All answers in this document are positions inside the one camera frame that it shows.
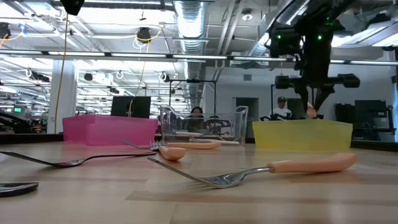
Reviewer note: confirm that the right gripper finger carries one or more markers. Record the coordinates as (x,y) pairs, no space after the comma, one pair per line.
(303,95)
(323,95)

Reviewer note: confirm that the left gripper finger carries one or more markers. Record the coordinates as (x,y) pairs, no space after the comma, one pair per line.
(72,6)

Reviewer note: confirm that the black metal fork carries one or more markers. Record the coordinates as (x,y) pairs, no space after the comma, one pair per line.
(70,163)
(18,189)

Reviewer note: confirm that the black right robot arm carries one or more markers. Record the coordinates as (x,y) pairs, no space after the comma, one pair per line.
(320,15)

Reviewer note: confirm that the person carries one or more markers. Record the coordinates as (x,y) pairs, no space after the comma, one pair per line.
(196,111)
(281,112)

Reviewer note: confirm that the yellow plastic bin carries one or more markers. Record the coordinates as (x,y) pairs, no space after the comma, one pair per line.
(301,133)

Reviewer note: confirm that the black equipment rack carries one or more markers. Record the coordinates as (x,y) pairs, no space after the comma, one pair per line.
(370,112)

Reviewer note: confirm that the clear plastic bin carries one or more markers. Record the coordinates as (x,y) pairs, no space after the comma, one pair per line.
(242,124)

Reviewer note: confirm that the round ceiling fixture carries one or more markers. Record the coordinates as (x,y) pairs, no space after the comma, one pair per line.
(247,17)

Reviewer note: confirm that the white building pillar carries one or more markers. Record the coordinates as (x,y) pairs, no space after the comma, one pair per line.
(66,99)

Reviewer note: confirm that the long light strip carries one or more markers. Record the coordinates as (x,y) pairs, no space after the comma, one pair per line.
(199,57)

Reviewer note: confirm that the black monitor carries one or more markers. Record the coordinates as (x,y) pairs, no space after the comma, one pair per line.
(124,107)

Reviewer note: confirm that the green exit sign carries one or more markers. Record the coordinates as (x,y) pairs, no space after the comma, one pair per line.
(17,109)

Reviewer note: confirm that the pink plastic bin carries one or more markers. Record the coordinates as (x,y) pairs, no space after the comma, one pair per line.
(109,130)

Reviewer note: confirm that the black metal frame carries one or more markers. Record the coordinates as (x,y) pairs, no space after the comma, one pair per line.
(272,99)
(192,81)

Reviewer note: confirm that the slanted silver air duct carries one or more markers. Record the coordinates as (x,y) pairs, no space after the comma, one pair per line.
(259,46)

